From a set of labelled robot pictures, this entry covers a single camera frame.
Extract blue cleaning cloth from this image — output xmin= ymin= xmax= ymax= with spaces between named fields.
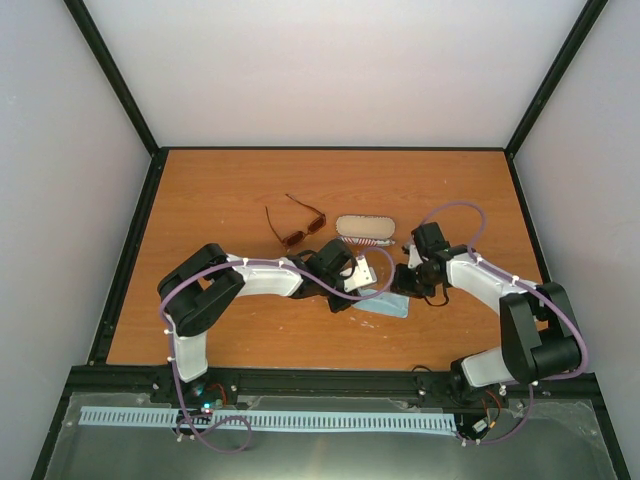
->
xmin=353 ymin=291 xmax=409 ymax=319

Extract brown tinted sunglasses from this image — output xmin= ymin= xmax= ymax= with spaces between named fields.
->
xmin=264 ymin=193 xmax=328 ymax=252

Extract flag pattern glasses case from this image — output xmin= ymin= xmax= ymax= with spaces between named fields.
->
xmin=335 ymin=215 xmax=396 ymax=247

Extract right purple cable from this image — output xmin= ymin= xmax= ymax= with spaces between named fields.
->
xmin=418 ymin=200 xmax=589 ymax=446

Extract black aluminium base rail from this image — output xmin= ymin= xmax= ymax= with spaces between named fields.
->
xmin=67 ymin=365 xmax=599 ymax=407

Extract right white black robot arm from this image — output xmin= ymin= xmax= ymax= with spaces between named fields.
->
xmin=391 ymin=222 xmax=587 ymax=404

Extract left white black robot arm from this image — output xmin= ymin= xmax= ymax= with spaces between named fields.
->
xmin=157 ymin=239 xmax=376 ymax=403

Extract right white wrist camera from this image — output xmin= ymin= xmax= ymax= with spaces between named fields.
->
xmin=402 ymin=242 xmax=423 ymax=270

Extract light blue slotted cable duct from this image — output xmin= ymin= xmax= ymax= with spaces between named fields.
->
xmin=78 ymin=406 xmax=457 ymax=436

